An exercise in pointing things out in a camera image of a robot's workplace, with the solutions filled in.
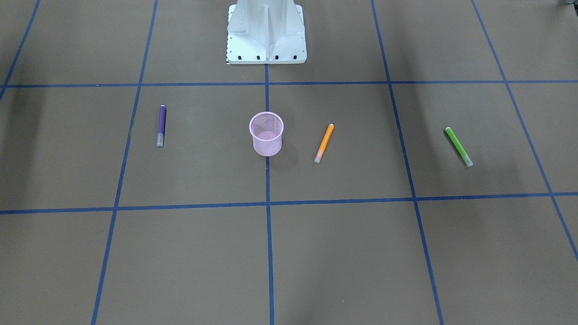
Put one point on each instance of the green marker pen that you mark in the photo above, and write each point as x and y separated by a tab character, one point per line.
459	147

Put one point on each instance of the orange marker pen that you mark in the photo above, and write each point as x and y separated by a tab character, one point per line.
324	143

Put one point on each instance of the purple marker pen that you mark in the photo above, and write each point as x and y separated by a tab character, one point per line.
162	116

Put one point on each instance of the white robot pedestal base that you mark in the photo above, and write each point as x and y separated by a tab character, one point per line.
266	32

